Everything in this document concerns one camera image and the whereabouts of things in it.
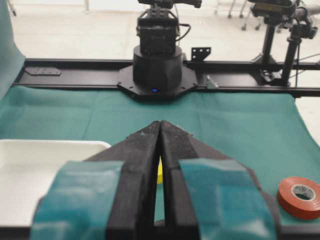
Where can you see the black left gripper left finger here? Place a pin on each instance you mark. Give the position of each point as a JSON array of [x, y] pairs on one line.
[[133, 208]]

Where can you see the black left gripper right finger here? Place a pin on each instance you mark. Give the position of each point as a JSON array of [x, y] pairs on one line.
[[209, 195]]

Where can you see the yellow tape roll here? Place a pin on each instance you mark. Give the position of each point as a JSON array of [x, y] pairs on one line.
[[160, 173]]

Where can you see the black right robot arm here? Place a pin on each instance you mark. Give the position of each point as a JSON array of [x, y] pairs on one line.
[[157, 71]]

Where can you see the orange tape roll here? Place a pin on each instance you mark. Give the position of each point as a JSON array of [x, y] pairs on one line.
[[300, 197]]

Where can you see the white plastic tray case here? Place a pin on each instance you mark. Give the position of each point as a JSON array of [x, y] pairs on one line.
[[27, 169]]

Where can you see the green table cloth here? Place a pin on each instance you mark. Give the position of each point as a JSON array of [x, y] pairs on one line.
[[265, 132]]

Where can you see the green backdrop curtain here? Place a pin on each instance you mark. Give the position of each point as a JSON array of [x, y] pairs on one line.
[[11, 58]]

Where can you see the black corner bracket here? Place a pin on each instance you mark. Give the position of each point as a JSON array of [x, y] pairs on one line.
[[199, 54]]

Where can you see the black aluminium rail frame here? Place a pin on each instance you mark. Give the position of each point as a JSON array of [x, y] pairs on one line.
[[207, 77]]

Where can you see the black tripod post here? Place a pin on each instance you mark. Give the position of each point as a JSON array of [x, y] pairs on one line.
[[303, 28]]

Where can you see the black camera stand post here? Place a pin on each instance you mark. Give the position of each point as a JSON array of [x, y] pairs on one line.
[[274, 14]]

